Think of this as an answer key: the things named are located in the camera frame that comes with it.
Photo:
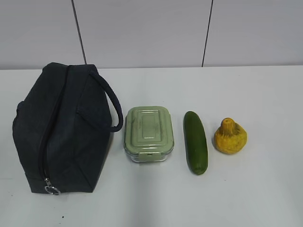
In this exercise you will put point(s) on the green lid glass container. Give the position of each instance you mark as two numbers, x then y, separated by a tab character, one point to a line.
148	134

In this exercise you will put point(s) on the green cucumber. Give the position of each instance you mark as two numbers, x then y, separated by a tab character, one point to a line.
195	143

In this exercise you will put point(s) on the yellow squash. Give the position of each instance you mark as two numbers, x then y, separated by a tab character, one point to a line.
230	137

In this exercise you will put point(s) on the dark blue lunch bag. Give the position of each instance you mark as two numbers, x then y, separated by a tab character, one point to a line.
63	128

